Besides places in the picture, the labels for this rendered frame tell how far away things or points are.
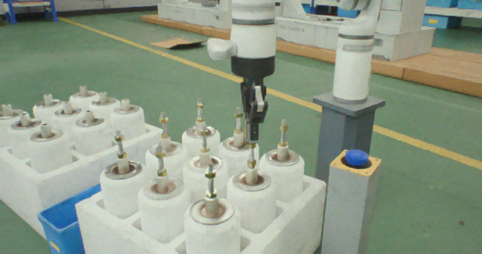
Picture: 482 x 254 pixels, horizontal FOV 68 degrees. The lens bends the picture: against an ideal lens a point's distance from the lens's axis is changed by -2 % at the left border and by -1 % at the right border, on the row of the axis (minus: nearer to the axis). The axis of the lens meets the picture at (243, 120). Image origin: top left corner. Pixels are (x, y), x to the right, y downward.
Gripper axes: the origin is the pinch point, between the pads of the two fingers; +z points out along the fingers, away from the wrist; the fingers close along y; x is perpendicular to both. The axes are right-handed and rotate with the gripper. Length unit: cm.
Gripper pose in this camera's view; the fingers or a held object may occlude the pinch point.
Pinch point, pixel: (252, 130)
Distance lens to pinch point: 66.1
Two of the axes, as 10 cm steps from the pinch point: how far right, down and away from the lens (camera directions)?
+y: -1.8, -3.7, 9.1
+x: -9.8, 0.7, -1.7
